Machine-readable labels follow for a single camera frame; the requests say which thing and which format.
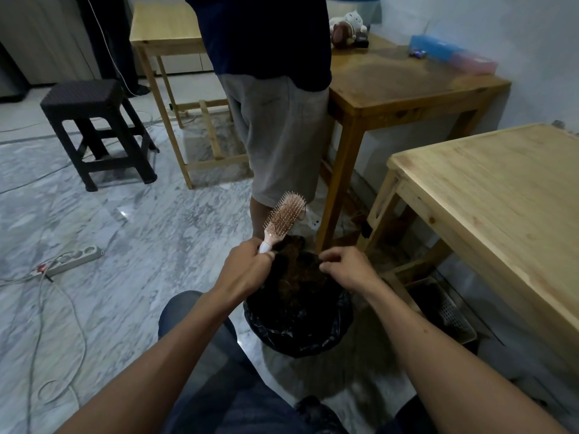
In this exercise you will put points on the person's left hand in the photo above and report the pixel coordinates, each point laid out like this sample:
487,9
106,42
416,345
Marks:
244,271

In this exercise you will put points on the person's right hand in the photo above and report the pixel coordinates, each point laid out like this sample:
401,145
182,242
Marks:
353,271

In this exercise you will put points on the brown hair clump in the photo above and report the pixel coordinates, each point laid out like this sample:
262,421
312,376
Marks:
294,266

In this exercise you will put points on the pink hairbrush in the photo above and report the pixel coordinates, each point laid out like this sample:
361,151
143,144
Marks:
285,216

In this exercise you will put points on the trash bin with black bag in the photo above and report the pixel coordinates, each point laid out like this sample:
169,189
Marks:
298,341

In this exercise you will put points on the person's right forearm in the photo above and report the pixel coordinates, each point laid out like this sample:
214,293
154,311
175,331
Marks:
452,370

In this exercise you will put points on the person's left forearm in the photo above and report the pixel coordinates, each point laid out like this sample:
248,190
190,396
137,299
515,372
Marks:
154,375

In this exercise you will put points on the person's left leg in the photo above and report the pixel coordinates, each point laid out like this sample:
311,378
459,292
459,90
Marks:
181,311

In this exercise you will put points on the person's leg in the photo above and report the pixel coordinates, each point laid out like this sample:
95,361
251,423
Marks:
407,418
181,311

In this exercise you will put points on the person's dark shoe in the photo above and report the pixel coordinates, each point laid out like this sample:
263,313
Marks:
316,415

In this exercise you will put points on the person's right leg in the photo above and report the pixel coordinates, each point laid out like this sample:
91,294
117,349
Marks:
407,418

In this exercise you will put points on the white socket block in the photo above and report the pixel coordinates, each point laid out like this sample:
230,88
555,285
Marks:
314,220

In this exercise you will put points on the white perforated plastic basket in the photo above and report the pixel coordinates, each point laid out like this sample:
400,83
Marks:
448,311

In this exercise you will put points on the white power strip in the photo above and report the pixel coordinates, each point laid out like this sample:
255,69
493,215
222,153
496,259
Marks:
72,261

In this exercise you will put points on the dark brown wooden table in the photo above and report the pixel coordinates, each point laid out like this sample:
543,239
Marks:
398,81

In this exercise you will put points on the small blue batteries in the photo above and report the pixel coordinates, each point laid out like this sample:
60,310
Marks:
417,53

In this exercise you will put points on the small black device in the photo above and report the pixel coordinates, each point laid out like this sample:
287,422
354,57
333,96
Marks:
362,41

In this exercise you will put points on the brown plush bear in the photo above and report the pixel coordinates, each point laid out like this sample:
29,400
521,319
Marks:
341,35

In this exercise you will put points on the blue plastic box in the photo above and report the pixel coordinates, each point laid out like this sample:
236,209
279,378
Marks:
434,47

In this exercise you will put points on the black plastic stool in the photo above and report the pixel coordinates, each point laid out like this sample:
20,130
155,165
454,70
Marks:
81,94

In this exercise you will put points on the pink plastic box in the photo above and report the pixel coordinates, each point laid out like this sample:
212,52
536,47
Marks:
475,64

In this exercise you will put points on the tall light wooden table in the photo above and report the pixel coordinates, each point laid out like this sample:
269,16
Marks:
163,27

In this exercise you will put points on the container with blue lid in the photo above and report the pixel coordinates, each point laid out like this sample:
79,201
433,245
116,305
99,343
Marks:
353,4

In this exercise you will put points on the dark grey appliance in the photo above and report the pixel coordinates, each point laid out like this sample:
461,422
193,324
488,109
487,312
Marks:
11,76

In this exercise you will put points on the grey wooden cabinet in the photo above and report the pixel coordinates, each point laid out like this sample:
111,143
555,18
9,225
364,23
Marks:
45,36

